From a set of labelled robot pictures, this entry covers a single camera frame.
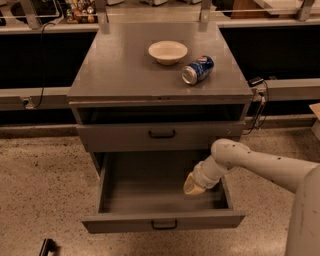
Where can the white ceramic bowl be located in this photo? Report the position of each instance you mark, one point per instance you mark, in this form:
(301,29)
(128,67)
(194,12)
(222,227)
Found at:
(168,52)

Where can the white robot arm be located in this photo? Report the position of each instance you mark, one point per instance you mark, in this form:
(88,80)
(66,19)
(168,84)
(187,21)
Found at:
(297,176)

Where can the black power adapter with cables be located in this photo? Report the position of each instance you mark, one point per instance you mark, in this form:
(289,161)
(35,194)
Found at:
(260,99)

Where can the blue pepsi can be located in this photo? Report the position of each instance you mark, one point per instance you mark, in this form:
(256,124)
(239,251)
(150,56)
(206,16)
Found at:
(198,70)

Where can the grey drawer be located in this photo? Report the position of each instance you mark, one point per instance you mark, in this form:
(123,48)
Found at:
(143,191)
(156,136)

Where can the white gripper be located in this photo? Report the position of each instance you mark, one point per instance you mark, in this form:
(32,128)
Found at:
(201,178)

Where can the black object on floor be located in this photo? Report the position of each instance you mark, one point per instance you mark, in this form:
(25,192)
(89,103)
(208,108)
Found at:
(48,245)

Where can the colourful items on shelf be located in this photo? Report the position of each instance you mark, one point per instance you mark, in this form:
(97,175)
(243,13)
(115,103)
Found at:
(81,11)

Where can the grey top drawer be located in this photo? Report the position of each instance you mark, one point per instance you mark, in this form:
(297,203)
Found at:
(156,136)

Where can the grey drawer cabinet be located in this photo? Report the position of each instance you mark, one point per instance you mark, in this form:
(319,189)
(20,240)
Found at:
(119,82)

